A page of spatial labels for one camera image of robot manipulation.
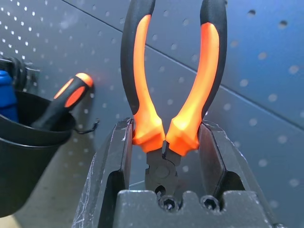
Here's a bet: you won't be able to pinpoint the blue marker pen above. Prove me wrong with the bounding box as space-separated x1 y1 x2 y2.
0 69 19 123

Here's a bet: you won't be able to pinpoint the black plastic cup holder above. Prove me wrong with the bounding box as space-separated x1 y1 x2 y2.
0 91 76 218

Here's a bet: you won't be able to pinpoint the orange black handled screwdriver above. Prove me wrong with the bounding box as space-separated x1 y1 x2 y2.
30 72 94 131

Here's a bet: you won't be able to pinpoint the dark grey metal pegboard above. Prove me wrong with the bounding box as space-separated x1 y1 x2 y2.
0 0 304 228

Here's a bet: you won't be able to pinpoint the orange black needle-nose pliers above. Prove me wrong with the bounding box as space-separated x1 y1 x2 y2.
120 0 228 198

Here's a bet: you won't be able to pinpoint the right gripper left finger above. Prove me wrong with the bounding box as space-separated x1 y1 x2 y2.
71 117 133 228

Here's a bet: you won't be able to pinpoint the black handled scissors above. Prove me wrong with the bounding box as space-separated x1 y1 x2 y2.
0 57 27 90

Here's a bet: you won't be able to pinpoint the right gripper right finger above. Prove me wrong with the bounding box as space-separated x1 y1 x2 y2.
198 120 278 228

